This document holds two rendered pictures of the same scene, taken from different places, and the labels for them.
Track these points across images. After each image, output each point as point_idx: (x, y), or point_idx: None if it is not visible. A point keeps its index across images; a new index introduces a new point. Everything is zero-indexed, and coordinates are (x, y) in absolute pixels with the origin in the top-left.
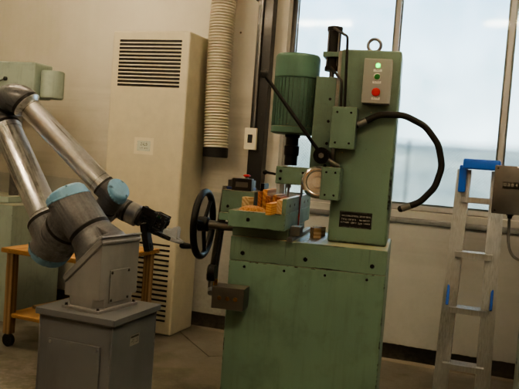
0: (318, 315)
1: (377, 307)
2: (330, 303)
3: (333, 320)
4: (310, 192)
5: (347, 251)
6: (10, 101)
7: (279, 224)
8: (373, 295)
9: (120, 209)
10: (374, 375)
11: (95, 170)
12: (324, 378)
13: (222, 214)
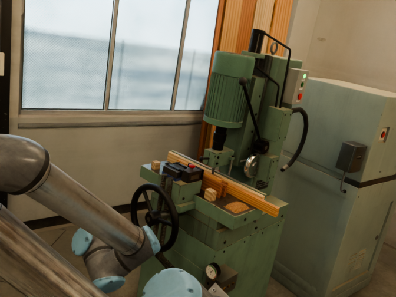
0: (254, 259)
1: (278, 238)
2: (261, 248)
3: (260, 258)
4: (250, 175)
5: None
6: (21, 180)
7: (260, 214)
8: (278, 233)
9: (111, 246)
10: (269, 276)
11: (134, 230)
12: (250, 294)
13: (182, 208)
